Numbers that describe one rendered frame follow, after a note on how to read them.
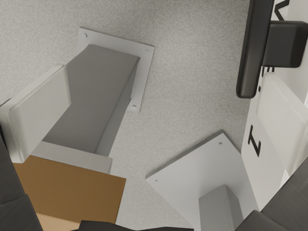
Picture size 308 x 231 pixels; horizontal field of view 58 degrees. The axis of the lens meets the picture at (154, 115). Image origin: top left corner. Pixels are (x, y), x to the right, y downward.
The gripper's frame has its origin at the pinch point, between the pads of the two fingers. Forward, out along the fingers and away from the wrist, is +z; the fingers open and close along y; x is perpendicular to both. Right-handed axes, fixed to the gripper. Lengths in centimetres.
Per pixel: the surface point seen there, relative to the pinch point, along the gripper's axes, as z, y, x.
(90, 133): 31.3, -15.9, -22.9
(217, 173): 89, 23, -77
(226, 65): 92, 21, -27
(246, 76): 1.1, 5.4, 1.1
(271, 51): 1.2, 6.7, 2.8
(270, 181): 1.4, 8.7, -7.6
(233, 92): 92, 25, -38
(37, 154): 16.7, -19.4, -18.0
